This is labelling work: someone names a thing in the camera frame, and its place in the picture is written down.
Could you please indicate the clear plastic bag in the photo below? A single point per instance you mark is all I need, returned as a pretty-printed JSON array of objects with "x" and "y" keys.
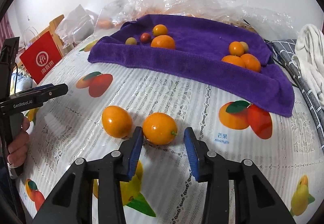
[
  {"x": 121, "y": 9},
  {"x": 227, "y": 1}
]

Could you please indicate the small red fruit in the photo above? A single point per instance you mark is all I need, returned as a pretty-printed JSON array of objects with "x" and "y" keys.
[{"x": 145, "y": 37}]

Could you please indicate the large mandarin orange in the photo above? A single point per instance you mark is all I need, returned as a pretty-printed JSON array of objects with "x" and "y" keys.
[{"x": 163, "y": 42}]

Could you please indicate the purple towel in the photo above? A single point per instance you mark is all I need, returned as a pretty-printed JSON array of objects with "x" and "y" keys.
[{"x": 197, "y": 62}]

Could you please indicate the orange kumquat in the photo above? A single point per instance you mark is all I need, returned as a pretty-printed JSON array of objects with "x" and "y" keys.
[
  {"x": 159, "y": 128},
  {"x": 160, "y": 29},
  {"x": 117, "y": 121}
]

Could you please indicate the greenish yellow longan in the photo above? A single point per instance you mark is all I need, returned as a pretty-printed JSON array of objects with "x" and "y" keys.
[{"x": 131, "y": 41}]

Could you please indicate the white plastic bag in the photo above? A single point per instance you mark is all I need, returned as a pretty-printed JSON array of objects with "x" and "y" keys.
[{"x": 76, "y": 24}]

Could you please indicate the light blue cloth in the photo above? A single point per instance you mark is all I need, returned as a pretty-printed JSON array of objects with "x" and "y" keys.
[{"x": 21, "y": 79}]

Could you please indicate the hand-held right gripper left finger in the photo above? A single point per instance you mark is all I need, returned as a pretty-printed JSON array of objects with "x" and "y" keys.
[{"x": 135, "y": 158}]

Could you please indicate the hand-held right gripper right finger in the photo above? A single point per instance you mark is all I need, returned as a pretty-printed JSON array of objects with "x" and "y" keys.
[{"x": 191, "y": 160}]

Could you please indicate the grey checked cloth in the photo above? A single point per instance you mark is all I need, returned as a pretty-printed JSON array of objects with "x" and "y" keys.
[{"x": 303, "y": 82}]

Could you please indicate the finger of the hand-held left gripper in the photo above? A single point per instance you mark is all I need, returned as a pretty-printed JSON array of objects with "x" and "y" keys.
[
  {"x": 55, "y": 92},
  {"x": 40, "y": 88}
]

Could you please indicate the person's left hand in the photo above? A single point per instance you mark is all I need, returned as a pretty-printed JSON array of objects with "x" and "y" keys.
[{"x": 19, "y": 148}]

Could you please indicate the small orange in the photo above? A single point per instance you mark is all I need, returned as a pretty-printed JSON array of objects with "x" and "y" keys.
[
  {"x": 235, "y": 48},
  {"x": 232, "y": 61},
  {"x": 251, "y": 63}
]

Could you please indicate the pile of longans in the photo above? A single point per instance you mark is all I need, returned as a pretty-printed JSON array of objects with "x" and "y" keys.
[{"x": 240, "y": 27}]

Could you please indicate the printed plastic tablecloth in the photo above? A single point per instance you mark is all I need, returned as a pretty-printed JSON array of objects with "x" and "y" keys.
[{"x": 164, "y": 92}]

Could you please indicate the pink striped curtain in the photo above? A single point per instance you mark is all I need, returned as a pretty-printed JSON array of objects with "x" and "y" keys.
[{"x": 5, "y": 29}]

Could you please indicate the red paper bag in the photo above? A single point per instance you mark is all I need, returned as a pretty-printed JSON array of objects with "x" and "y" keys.
[{"x": 41, "y": 62}]

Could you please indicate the white striped towel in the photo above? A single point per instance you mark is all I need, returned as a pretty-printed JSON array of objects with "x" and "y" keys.
[{"x": 311, "y": 57}]

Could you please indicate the tan longan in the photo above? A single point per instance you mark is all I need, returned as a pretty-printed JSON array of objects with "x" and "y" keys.
[{"x": 245, "y": 45}]

